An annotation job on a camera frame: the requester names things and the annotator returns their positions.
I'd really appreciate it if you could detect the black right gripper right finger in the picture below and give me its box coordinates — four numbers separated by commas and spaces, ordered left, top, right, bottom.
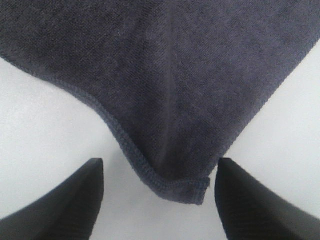
214, 158, 320, 240

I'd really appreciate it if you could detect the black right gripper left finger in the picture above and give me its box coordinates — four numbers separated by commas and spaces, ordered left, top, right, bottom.
0, 158, 104, 240

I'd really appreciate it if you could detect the dark grey towel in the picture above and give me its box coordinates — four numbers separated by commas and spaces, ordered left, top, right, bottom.
0, 0, 320, 205

